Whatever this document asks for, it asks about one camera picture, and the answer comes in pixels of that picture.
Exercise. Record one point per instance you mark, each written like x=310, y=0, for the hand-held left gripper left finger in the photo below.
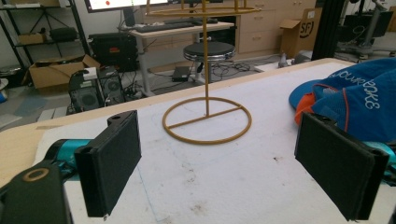
x=107, y=168

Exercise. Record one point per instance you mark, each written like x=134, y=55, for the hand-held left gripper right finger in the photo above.
x=336, y=168

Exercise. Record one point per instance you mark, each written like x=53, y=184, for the blue baseball cap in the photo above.
x=358, y=102

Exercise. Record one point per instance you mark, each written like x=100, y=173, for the gold metal hat stand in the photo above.
x=206, y=102

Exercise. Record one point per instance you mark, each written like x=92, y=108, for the black computer tower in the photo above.
x=93, y=90

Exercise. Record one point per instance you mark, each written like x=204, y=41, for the open cardboard box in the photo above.
x=56, y=73

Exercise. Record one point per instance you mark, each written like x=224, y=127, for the white table mat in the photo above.
x=224, y=174

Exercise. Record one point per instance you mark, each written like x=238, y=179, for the black equipment case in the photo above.
x=113, y=51

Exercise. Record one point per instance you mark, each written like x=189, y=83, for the small black box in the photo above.
x=181, y=74

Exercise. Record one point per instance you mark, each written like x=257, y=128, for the black pillar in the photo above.
x=328, y=29

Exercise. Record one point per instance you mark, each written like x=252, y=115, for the printed cardboard box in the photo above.
x=300, y=32

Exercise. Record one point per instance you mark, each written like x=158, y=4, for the grey metal stand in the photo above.
x=367, y=28

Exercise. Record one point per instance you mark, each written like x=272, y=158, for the light wooden desk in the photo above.
x=174, y=34

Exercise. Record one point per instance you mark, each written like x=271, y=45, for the black metal shelf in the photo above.
x=37, y=34

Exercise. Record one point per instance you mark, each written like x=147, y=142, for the black keyboard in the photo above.
x=165, y=27

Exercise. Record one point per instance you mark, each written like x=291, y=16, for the round black stool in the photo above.
x=209, y=51

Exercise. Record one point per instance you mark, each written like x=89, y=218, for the wooden drawer cabinet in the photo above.
x=264, y=28

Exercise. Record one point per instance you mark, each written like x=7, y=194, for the computer monitor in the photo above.
x=124, y=4

